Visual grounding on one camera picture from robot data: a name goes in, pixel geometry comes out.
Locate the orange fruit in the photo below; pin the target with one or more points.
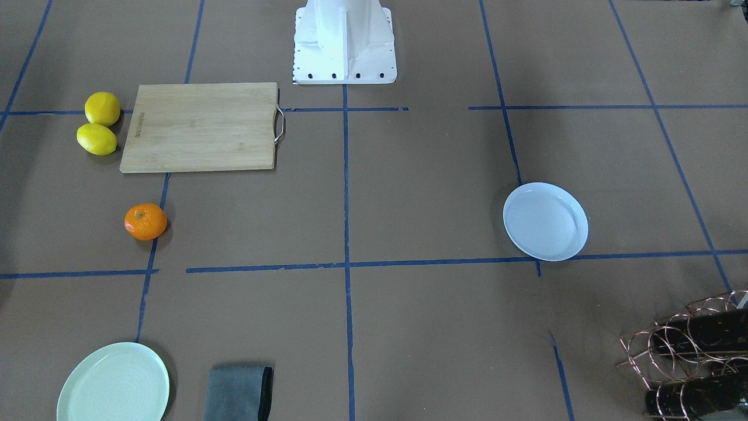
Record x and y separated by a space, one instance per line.
145 221

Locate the light blue plate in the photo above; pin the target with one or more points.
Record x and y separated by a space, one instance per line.
545 222

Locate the light green plate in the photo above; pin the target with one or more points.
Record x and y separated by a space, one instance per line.
122 381

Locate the wooden cutting board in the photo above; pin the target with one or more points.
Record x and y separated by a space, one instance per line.
203 127

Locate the grey folded cloth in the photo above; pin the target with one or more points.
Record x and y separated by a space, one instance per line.
239 392

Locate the lower yellow lemon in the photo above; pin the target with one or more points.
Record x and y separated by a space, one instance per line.
97 139

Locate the yellow lemon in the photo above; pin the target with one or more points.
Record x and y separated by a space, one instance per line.
102 108
97 139

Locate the upper yellow lemon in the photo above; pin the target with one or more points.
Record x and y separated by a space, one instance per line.
102 108

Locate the dark wine bottle upper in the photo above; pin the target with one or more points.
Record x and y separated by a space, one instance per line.
717 334

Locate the dark wine bottle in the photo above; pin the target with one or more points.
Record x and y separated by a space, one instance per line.
699 397
717 334

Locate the dark wine bottle lower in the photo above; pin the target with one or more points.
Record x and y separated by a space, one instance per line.
699 397

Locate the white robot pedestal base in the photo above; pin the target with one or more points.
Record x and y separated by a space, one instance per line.
344 42

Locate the copper wire bottle rack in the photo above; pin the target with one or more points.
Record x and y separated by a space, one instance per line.
693 363

